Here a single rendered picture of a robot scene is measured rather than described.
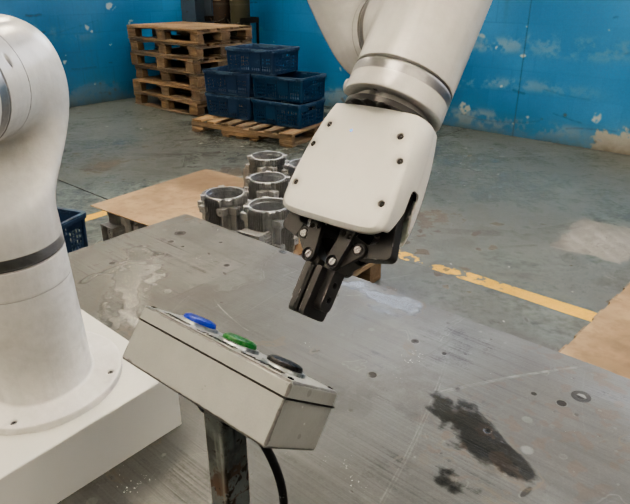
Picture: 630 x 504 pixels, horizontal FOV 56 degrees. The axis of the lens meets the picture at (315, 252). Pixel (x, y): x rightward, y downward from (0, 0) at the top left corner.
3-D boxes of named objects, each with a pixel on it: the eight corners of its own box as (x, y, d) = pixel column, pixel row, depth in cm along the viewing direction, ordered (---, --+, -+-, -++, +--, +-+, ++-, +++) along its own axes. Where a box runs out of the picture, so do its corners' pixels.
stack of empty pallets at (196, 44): (258, 106, 694) (255, 25, 657) (200, 118, 634) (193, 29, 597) (190, 94, 768) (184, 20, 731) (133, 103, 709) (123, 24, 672)
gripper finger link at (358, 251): (329, 231, 46) (295, 311, 45) (362, 242, 44) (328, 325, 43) (348, 244, 48) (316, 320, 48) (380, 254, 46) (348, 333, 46)
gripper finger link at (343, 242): (371, 188, 45) (312, 218, 47) (388, 241, 43) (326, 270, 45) (386, 202, 47) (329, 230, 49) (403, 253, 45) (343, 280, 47)
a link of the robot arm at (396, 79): (333, 51, 48) (318, 84, 47) (430, 59, 43) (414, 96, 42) (376, 103, 54) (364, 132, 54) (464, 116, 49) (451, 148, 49)
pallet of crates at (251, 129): (338, 130, 582) (339, 46, 550) (292, 148, 521) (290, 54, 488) (243, 116, 641) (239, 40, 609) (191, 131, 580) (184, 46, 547)
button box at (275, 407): (316, 452, 46) (342, 388, 47) (264, 449, 40) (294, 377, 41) (176, 369, 56) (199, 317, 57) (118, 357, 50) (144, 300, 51)
